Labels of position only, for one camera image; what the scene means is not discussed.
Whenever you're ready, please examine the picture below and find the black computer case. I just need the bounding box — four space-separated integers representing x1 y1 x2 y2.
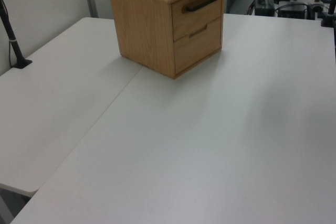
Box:
277 3 308 20

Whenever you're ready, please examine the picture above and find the black box device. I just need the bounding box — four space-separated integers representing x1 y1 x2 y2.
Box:
254 0 277 16

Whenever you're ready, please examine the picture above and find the black clamp camera stand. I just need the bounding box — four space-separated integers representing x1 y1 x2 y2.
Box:
319 0 336 28

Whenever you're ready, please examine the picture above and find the black camera stand pole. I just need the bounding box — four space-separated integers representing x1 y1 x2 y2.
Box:
0 0 34 69

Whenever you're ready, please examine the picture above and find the wooden drawer with black handle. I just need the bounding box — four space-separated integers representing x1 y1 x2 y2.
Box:
171 0 224 42

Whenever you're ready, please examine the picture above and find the wooden drawer with cutout grip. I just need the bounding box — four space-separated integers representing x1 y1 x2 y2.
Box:
173 17 223 76

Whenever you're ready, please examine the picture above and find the wooden two-drawer cabinet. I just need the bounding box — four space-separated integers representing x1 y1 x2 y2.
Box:
109 0 226 80

